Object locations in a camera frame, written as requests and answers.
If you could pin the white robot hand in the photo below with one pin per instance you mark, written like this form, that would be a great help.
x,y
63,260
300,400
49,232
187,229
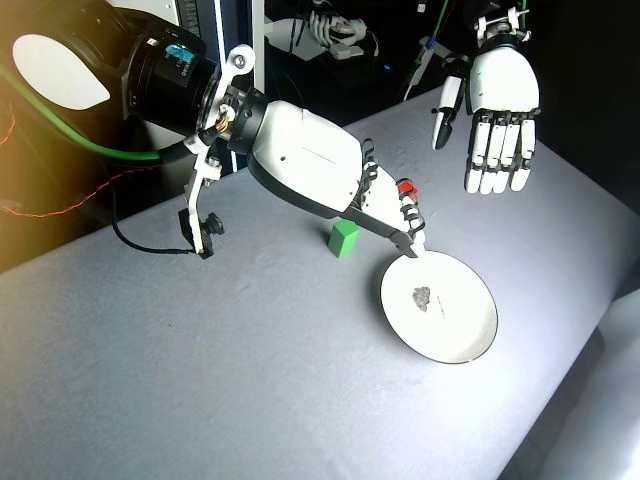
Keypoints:
x,y
505,82
305,155

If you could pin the green cube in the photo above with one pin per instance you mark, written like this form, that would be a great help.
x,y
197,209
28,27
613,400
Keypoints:
x,y
344,240

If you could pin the small red object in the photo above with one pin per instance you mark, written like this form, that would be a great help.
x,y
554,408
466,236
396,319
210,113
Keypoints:
x,y
407,187

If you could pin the white plate with dark rim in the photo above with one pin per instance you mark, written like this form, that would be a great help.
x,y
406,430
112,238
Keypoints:
x,y
450,320

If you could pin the white and blue connector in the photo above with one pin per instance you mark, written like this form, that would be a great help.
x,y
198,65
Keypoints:
x,y
422,60

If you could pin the white rounded robot shell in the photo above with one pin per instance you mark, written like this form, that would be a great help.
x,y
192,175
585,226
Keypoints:
x,y
285,35

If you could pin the spare white robot hand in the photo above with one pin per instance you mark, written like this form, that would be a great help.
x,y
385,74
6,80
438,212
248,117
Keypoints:
x,y
345,27

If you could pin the grey table cloth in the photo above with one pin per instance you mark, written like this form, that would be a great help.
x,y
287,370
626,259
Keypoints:
x,y
200,375

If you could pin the white upright post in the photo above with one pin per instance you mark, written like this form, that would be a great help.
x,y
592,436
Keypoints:
x,y
257,30

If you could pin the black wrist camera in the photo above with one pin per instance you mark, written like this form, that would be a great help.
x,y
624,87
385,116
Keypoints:
x,y
200,241

